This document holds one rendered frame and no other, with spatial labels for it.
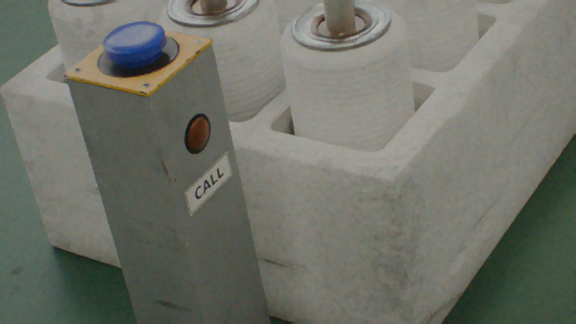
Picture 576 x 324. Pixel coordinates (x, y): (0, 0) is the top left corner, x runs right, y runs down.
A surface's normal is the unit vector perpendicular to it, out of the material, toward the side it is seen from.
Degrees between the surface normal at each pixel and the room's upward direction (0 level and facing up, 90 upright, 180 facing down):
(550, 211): 0
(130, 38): 0
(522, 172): 90
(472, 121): 90
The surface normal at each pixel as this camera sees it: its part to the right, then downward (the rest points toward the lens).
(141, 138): -0.52, 0.55
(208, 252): 0.84, 0.20
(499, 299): -0.14, -0.81
